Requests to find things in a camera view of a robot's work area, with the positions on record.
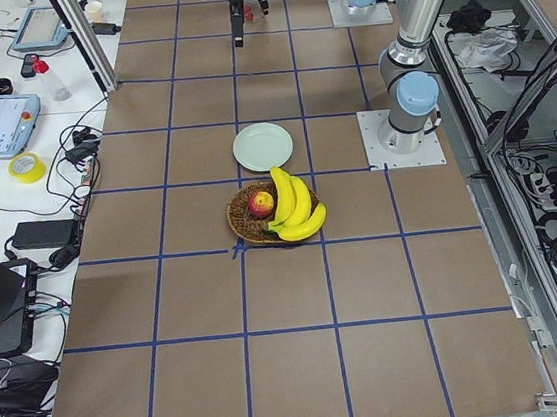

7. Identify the paper cup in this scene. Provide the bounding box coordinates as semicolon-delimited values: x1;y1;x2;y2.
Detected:
84;0;104;23

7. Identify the near blue teach pendant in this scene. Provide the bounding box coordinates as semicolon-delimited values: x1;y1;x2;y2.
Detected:
0;93;41;160

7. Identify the yellow tape roll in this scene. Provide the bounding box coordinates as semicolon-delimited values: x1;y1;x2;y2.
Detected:
8;151;47;185

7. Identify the brown woven basket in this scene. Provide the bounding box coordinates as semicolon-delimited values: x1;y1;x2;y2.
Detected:
224;176;324;251

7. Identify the clear bottle red cap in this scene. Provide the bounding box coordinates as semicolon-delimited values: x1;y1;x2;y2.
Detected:
32;58;71;102

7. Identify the red yellow apple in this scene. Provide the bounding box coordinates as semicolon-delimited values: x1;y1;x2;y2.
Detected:
247;190;275;219

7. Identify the blue teach pendant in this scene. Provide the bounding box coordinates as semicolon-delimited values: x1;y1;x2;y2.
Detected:
0;93;41;160
11;6;68;53

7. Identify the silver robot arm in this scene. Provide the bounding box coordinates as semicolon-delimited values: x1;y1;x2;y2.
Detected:
377;0;444;155

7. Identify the aluminium frame post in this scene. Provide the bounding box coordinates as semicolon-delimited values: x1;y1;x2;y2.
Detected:
48;0;118;94

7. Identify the black power adapter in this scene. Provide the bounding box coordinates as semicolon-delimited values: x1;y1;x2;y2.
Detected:
12;219;76;250

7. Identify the black round cap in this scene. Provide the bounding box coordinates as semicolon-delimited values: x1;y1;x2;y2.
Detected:
0;78;13;96

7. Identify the black phone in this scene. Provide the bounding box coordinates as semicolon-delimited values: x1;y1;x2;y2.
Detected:
20;53;39;79

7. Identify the pale green plate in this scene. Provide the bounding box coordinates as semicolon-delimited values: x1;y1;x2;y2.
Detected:
232;122;294;173

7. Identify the yellow banana bunch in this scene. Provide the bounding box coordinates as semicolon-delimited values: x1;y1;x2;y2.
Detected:
267;166;328;242

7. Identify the far blue teach pendant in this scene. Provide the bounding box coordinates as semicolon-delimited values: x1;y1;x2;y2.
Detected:
11;6;68;53

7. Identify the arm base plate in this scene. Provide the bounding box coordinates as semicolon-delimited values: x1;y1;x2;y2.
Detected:
326;0;393;28
356;110;446;171

